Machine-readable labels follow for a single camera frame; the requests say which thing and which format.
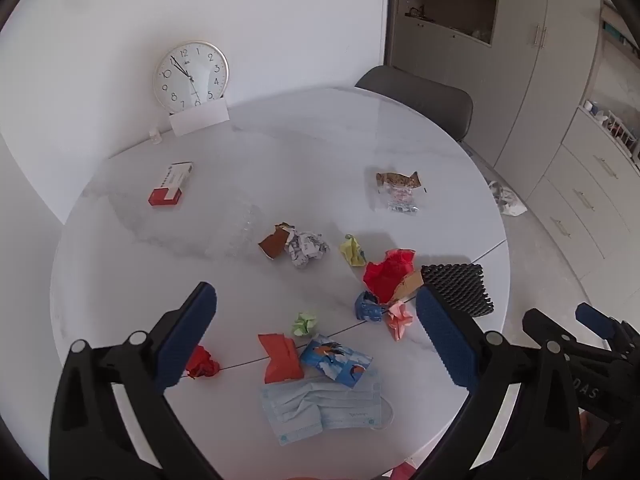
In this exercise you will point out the beige drawer cabinet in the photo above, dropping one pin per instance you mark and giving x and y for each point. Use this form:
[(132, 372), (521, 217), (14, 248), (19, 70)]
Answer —
[(585, 195)]

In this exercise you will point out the small clear glass jar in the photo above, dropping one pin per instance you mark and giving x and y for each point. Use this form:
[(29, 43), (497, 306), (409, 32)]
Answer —
[(155, 136)]

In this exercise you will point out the crumpled pink paper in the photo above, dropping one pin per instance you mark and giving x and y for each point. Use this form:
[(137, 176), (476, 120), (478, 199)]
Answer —
[(399, 321)]

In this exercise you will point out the crumpled blue wrapper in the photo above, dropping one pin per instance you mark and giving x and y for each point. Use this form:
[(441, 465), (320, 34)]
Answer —
[(367, 307)]

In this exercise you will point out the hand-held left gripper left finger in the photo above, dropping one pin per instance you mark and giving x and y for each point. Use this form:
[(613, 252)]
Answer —
[(185, 335)]

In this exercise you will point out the crumpled green paper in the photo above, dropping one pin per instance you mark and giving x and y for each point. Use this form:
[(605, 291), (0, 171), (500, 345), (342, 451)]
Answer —
[(305, 324)]

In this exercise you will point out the black foam mesh sleeve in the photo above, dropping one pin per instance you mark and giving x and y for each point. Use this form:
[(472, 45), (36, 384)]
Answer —
[(457, 285)]

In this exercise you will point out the tall beige cabinet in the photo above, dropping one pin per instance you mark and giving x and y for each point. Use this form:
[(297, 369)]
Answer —
[(525, 60)]

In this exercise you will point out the white folded card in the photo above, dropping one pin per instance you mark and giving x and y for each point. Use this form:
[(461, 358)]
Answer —
[(199, 119)]

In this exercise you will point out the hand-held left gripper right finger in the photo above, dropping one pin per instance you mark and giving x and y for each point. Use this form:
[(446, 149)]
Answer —
[(445, 340)]

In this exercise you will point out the crumpled yellow paper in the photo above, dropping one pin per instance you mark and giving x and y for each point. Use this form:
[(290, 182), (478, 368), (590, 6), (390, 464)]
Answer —
[(352, 250)]

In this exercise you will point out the folded red paper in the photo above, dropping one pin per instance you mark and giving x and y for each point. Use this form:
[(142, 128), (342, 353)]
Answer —
[(280, 357)]

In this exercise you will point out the crumpled white printed paper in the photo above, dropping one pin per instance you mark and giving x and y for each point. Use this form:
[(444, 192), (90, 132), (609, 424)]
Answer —
[(306, 249)]

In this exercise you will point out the brown cardboard scrap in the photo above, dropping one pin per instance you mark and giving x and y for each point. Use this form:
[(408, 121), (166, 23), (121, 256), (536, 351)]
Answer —
[(409, 285)]

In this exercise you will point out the blue face mask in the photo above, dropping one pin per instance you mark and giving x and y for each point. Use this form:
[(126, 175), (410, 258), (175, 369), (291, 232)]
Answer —
[(352, 405), (292, 412)]

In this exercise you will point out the white plastic bag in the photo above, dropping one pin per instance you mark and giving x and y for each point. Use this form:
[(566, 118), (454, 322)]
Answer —
[(509, 201)]

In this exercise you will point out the large crumpled red paper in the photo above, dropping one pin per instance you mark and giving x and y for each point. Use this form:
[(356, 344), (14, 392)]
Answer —
[(387, 275)]

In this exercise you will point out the red and white box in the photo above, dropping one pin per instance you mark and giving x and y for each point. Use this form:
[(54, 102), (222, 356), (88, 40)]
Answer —
[(171, 185)]

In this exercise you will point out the brown and clear snack wrapper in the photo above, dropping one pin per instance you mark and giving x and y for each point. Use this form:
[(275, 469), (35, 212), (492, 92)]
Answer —
[(400, 192)]

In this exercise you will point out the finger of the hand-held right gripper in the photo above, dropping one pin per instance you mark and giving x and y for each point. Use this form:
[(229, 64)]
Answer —
[(600, 375), (595, 317)]

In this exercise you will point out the small crumpled red paper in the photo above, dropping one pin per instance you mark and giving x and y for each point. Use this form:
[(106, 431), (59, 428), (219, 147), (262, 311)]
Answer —
[(202, 362)]

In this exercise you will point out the clear plastic bottle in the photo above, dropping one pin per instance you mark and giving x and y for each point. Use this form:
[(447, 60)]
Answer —
[(235, 232)]

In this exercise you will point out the round white wall clock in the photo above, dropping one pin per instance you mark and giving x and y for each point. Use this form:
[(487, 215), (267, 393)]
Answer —
[(190, 77)]

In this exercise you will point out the grey chair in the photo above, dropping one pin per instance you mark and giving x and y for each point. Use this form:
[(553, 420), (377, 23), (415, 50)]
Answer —
[(415, 100)]

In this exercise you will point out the blue printed tissue packet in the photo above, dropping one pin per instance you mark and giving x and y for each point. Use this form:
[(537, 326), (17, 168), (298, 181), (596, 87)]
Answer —
[(336, 360)]

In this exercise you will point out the red cloth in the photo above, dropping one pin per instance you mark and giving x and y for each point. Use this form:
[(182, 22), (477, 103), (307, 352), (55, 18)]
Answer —
[(403, 471)]

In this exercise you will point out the torn brown wrapper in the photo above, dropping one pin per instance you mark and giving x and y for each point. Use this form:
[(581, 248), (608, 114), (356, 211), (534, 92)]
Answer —
[(272, 246)]

